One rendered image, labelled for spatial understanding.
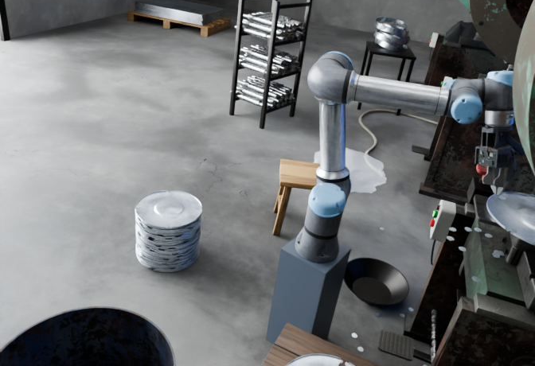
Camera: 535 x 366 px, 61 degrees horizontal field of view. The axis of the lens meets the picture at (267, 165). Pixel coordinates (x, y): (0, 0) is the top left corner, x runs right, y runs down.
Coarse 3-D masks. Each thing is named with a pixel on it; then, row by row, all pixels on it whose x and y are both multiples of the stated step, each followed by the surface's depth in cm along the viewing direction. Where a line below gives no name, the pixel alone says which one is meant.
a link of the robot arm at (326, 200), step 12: (312, 192) 146; (324, 192) 146; (336, 192) 147; (312, 204) 145; (324, 204) 142; (336, 204) 143; (312, 216) 146; (324, 216) 143; (336, 216) 144; (312, 228) 147; (324, 228) 145; (336, 228) 147
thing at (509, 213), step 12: (504, 192) 137; (516, 192) 138; (492, 204) 131; (504, 204) 132; (516, 204) 132; (528, 204) 133; (492, 216) 124; (504, 216) 126; (516, 216) 126; (528, 216) 126; (504, 228) 120; (516, 228) 121; (528, 228) 122; (528, 240) 116
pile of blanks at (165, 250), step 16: (144, 224) 191; (192, 224) 196; (144, 240) 196; (160, 240) 193; (176, 240) 195; (192, 240) 200; (144, 256) 202; (160, 256) 197; (176, 256) 198; (192, 256) 205
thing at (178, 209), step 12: (156, 192) 212; (168, 192) 214; (180, 192) 214; (144, 204) 202; (156, 204) 203; (168, 204) 203; (180, 204) 204; (192, 204) 207; (144, 216) 194; (156, 216) 195; (168, 216) 196; (180, 216) 198; (192, 216) 199
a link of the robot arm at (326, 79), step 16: (320, 64) 131; (336, 64) 130; (320, 80) 129; (336, 80) 126; (352, 80) 125; (368, 80) 125; (384, 80) 125; (320, 96) 132; (336, 96) 128; (352, 96) 127; (368, 96) 125; (384, 96) 124; (400, 96) 123; (416, 96) 121; (432, 96) 120; (448, 96) 120; (464, 96) 117; (432, 112) 123; (448, 112) 121; (464, 112) 117; (480, 112) 117
